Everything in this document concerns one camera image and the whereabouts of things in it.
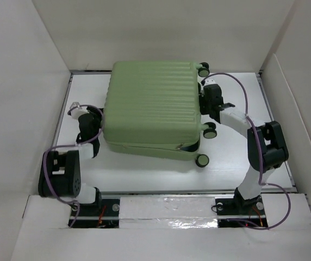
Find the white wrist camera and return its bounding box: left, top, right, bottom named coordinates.
left=201, top=77, right=216, bottom=87
left=67, top=102, right=88, bottom=120

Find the green suitcase blue lining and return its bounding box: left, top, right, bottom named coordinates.
left=103, top=61, right=217, bottom=167

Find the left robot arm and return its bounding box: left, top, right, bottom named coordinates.
left=38, top=103, right=104, bottom=216

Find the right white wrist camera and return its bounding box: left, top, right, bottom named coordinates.
left=201, top=77, right=216, bottom=87

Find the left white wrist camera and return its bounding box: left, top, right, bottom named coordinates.
left=67, top=102, right=88, bottom=120

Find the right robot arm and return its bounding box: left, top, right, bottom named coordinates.
left=199, top=81, right=289, bottom=214

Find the metal base rail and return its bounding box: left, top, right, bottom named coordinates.
left=68, top=195, right=268, bottom=229

